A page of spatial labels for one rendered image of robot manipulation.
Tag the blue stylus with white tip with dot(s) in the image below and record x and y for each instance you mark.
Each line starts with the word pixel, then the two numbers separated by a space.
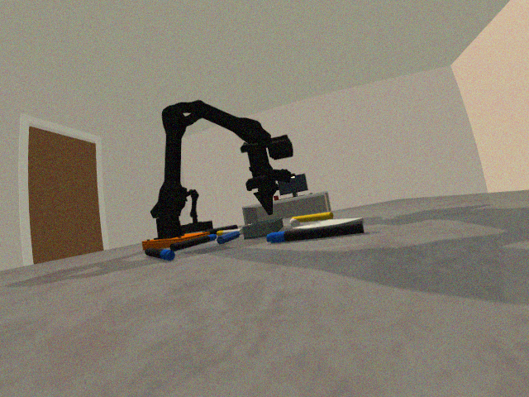
pixel 227 237

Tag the yellow cylinder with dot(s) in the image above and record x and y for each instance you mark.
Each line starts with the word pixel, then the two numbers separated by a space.
pixel 314 217

